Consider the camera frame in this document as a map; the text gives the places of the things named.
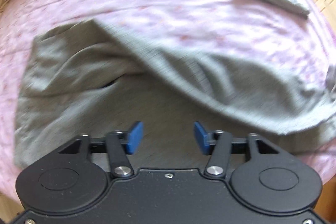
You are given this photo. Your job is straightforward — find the speckled grey pants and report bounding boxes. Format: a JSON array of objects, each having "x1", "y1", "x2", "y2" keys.
[{"x1": 14, "y1": 20, "x2": 335, "y2": 168}]

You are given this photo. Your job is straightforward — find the pink patterned bed sheet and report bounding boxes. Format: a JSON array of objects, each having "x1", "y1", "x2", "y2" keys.
[{"x1": 1, "y1": 0, "x2": 335, "y2": 198}]

